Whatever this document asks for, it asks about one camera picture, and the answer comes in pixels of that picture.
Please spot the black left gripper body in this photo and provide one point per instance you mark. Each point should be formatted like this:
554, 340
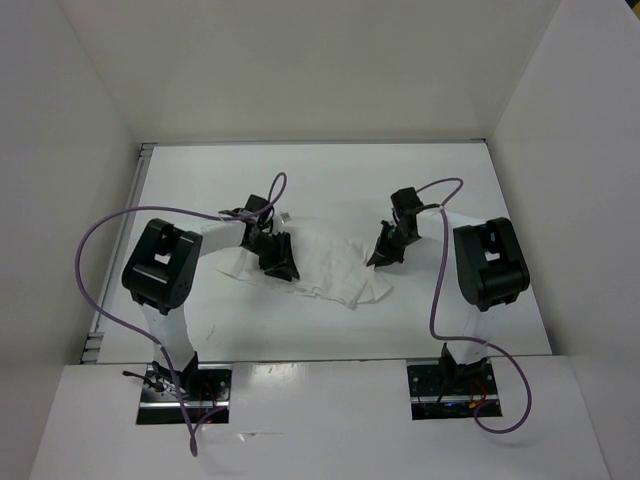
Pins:
255, 248

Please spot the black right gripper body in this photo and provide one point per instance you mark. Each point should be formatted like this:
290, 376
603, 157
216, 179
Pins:
402, 238

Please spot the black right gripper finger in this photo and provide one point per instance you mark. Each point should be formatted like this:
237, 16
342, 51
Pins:
386, 254
385, 236

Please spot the white pleated skirt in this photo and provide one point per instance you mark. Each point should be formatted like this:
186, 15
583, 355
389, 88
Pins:
330, 267

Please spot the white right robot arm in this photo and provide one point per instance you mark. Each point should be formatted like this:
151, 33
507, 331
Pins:
481, 267

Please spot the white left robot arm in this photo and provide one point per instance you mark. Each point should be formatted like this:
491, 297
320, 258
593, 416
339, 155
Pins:
160, 273

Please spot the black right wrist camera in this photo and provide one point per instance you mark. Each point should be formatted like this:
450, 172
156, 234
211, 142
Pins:
406, 199

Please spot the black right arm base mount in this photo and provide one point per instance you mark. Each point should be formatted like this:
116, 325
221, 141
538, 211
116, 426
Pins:
432, 399

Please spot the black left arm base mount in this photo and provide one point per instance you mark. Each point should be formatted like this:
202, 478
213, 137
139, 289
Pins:
207, 400

